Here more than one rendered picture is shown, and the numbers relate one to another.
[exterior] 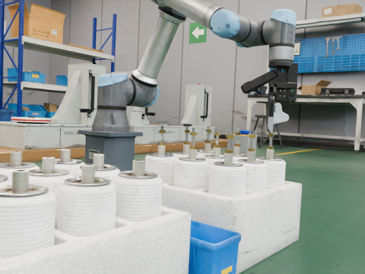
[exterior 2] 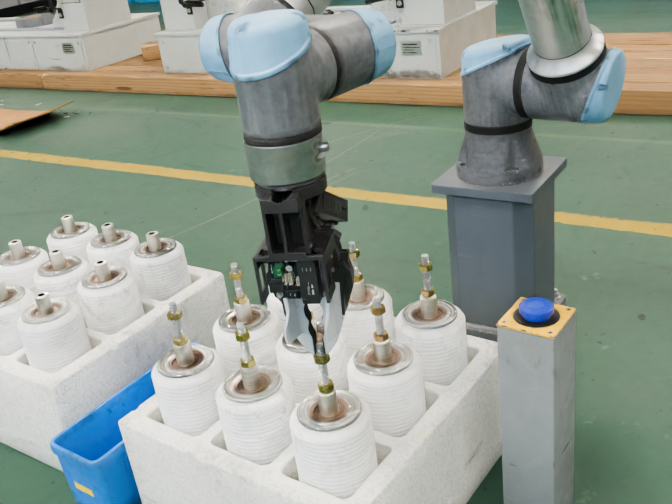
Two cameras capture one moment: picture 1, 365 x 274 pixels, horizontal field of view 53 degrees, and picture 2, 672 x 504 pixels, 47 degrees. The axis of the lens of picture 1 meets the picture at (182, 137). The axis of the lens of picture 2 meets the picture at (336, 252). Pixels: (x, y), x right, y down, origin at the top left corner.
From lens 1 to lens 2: 159 cm
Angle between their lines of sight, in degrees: 88
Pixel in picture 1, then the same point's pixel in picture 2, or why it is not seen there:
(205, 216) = not seen: hidden behind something
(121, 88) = (480, 86)
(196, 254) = (78, 441)
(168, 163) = (271, 304)
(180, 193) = not seen: hidden behind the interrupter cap
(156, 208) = (32, 357)
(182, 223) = (39, 391)
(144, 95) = (547, 102)
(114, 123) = (466, 163)
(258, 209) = (176, 465)
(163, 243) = (24, 397)
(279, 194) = (244, 484)
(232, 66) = not seen: outside the picture
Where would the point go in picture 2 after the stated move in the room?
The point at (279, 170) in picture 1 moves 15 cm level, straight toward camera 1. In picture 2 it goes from (297, 448) to (176, 444)
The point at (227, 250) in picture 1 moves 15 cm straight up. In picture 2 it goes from (72, 464) to (43, 377)
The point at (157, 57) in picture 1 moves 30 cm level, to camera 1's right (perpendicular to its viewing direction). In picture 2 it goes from (526, 12) to (608, 52)
